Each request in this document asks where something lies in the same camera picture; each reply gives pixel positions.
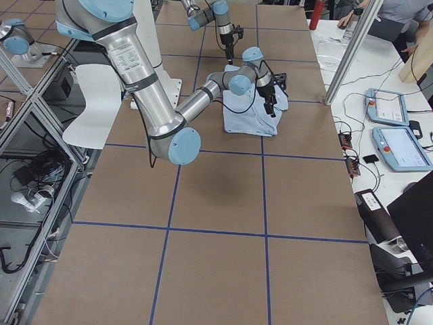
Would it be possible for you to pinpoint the black label printer device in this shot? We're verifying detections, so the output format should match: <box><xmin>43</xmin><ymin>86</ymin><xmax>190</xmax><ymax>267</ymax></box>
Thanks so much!
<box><xmin>355</xmin><ymin>189</ymin><xmax>409</xmax><ymax>254</ymax></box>

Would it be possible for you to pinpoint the black monitor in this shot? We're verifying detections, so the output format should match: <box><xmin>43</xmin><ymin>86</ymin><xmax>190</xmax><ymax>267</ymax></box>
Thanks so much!
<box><xmin>387</xmin><ymin>173</ymin><xmax>432</xmax><ymax>270</ymax></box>

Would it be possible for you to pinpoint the blue teach pendant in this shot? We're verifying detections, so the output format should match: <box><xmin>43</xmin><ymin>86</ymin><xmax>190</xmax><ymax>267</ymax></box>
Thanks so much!
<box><xmin>365</xmin><ymin>88</ymin><xmax>409</xmax><ymax>127</ymax></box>
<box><xmin>372</xmin><ymin>126</ymin><xmax>432</xmax><ymax>172</ymax></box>

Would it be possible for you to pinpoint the blue teach pendant near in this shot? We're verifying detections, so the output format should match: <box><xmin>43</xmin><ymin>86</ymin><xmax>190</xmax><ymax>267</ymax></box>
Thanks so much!
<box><xmin>372</xmin><ymin>126</ymin><xmax>432</xmax><ymax>172</ymax></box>

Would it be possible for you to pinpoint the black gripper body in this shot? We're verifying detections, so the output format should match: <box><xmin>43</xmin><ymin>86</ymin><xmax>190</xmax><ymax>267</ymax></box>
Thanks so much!
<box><xmin>256</xmin><ymin>83</ymin><xmax>277</xmax><ymax>106</ymax></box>
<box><xmin>219</xmin><ymin>32</ymin><xmax>235</xmax><ymax>51</ymax></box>

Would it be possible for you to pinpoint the aluminium frame post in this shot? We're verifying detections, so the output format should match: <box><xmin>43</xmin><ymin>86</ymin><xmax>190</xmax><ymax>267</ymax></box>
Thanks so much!
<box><xmin>323</xmin><ymin>0</ymin><xmax>383</xmax><ymax>106</ymax></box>

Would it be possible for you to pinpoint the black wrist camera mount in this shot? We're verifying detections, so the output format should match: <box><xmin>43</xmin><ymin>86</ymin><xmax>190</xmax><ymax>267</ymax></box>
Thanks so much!
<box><xmin>273</xmin><ymin>72</ymin><xmax>288</xmax><ymax>98</ymax></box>
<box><xmin>231</xmin><ymin>24</ymin><xmax>244</xmax><ymax>39</ymax></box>

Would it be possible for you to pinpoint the light blue button shirt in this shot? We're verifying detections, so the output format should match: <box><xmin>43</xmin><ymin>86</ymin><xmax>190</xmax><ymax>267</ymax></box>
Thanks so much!
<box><xmin>223</xmin><ymin>83</ymin><xmax>288</xmax><ymax>137</ymax></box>

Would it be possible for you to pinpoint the blue teach pendant far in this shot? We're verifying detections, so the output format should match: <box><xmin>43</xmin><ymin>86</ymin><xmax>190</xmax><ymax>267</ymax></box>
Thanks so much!
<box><xmin>365</xmin><ymin>88</ymin><xmax>409</xmax><ymax>127</ymax></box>

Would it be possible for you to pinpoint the red bottle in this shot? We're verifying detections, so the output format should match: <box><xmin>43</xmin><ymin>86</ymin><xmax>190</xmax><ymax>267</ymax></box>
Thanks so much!
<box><xmin>309</xmin><ymin>0</ymin><xmax>326</xmax><ymax>30</ymax></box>

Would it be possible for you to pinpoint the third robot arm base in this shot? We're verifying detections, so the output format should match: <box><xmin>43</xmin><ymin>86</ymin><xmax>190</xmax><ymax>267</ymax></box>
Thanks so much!
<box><xmin>1</xmin><ymin>18</ymin><xmax>58</xmax><ymax>68</ymax></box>

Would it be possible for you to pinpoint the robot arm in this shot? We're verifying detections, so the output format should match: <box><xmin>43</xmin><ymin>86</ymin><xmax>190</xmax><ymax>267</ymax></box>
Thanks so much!
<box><xmin>181</xmin><ymin>0</ymin><xmax>244</xmax><ymax>65</ymax></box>
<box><xmin>55</xmin><ymin>1</ymin><xmax>277</xmax><ymax>165</ymax></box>

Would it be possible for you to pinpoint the clear plastic bag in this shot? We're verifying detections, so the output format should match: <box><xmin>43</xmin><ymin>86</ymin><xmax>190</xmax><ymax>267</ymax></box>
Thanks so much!
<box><xmin>313</xmin><ymin>36</ymin><xmax>348</xmax><ymax>72</ymax></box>

